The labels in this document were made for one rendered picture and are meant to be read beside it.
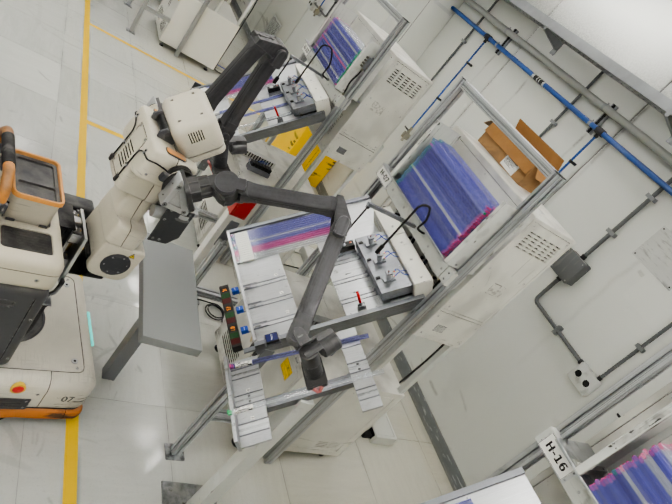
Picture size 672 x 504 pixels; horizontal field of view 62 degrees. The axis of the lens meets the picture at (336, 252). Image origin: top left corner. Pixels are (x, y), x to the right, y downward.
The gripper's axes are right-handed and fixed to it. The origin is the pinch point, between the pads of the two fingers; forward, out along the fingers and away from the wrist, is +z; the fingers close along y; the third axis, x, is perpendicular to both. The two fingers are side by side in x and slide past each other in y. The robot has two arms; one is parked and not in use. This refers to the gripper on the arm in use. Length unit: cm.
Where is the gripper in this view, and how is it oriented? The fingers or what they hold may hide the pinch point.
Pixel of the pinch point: (318, 388)
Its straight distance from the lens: 182.3
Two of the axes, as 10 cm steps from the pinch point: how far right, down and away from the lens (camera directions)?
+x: -9.7, 2.4, -0.9
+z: 1.2, 7.2, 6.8
